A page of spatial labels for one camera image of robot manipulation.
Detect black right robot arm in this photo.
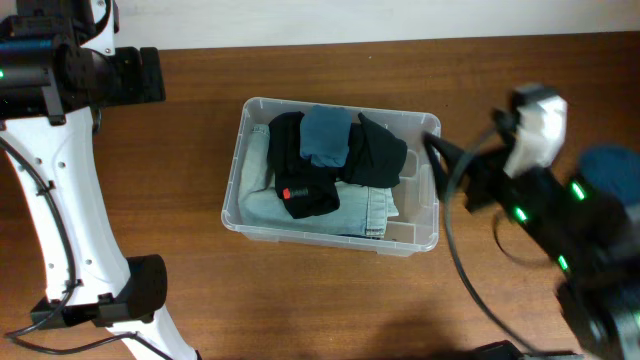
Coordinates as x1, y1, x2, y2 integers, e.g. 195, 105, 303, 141
423, 134, 639, 359

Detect black garment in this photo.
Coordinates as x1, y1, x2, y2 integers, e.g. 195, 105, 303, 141
267, 112, 340, 219

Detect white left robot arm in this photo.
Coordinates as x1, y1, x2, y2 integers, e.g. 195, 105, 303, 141
1, 0, 198, 359

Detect dark green cloth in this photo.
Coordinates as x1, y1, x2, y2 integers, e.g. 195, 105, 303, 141
338, 112, 408, 188

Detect clear plastic storage bin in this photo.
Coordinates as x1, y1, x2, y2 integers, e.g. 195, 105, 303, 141
221, 97, 441, 257

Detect blue cloth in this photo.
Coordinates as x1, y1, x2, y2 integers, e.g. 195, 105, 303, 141
299, 105, 352, 168

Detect light blue jeans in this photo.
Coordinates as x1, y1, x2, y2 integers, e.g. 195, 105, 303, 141
238, 124, 399, 238

